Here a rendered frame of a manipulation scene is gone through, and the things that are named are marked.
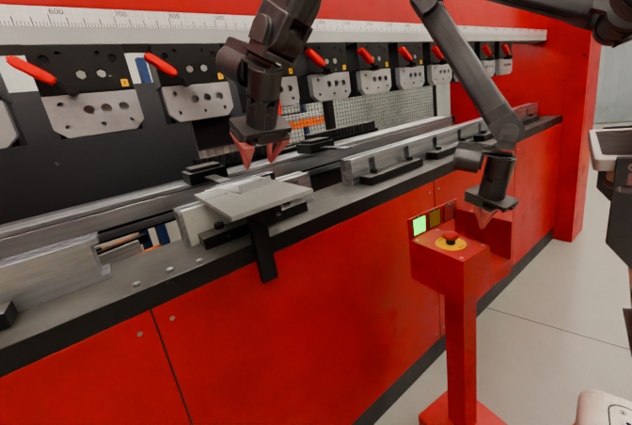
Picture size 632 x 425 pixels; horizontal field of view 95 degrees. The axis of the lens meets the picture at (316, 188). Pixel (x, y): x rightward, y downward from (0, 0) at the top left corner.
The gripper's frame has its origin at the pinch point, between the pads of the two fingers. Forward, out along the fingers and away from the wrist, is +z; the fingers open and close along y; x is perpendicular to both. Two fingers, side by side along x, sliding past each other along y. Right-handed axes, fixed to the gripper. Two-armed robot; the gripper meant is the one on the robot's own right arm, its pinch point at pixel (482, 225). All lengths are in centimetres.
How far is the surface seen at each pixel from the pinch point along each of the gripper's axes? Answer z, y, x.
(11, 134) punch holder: -33, 39, 87
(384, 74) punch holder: -32, 49, -9
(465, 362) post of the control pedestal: 38.8, -9.5, 8.7
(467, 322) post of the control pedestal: 26.4, -6.4, 6.9
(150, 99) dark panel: -26, 97, 62
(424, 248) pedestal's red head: 4.1, 5.2, 15.2
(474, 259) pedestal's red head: 1.8, -5.2, 11.1
